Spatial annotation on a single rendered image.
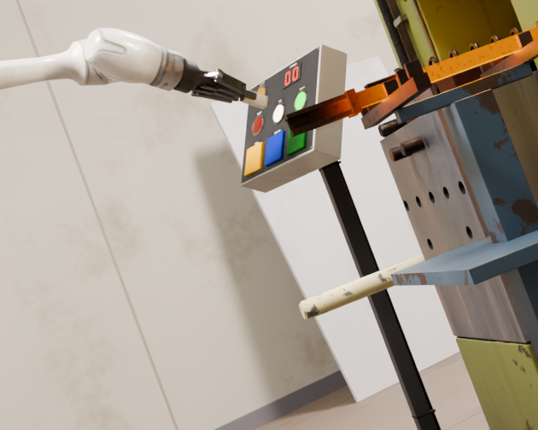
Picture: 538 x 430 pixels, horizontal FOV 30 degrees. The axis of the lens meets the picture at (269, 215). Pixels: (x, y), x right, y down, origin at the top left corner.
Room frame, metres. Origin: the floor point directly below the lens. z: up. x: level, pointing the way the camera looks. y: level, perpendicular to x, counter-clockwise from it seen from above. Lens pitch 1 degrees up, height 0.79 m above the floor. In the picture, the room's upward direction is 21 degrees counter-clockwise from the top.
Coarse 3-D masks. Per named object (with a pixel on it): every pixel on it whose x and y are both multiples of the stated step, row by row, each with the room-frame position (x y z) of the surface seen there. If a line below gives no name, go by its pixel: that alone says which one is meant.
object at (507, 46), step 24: (480, 48) 1.44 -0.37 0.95; (504, 48) 1.44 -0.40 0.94; (432, 72) 1.43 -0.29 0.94; (456, 72) 1.43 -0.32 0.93; (336, 96) 1.41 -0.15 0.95; (360, 96) 1.42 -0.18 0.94; (384, 96) 1.42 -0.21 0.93; (288, 120) 1.41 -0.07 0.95; (312, 120) 1.42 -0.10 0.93; (336, 120) 1.44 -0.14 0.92
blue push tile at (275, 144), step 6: (282, 132) 2.46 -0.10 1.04; (270, 138) 2.51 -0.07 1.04; (276, 138) 2.48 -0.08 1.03; (282, 138) 2.46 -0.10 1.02; (270, 144) 2.50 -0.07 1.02; (276, 144) 2.47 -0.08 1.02; (282, 144) 2.45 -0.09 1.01; (270, 150) 2.49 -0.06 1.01; (276, 150) 2.47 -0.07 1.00; (282, 150) 2.45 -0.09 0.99; (270, 156) 2.49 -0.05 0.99; (276, 156) 2.46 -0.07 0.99; (282, 156) 2.44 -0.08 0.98; (270, 162) 2.48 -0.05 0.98
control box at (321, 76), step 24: (312, 72) 2.42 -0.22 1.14; (336, 72) 2.42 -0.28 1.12; (288, 96) 2.49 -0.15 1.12; (312, 96) 2.39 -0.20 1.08; (264, 120) 2.57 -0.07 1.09; (264, 144) 2.54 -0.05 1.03; (312, 144) 2.34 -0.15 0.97; (336, 144) 2.37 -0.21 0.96; (264, 168) 2.51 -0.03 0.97; (288, 168) 2.46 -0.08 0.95; (312, 168) 2.44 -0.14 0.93; (264, 192) 2.64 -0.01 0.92
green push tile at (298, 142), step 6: (306, 132) 2.37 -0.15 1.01; (288, 138) 2.43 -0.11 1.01; (294, 138) 2.40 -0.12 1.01; (300, 138) 2.38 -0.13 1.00; (306, 138) 2.37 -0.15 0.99; (288, 144) 2.42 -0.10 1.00; (294, 144) 2.40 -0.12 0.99; (300, 144) 2.37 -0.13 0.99; (306, 144) 2.36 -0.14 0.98; (288, 150) 2.42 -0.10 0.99; (294, 150) 2.39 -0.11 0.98
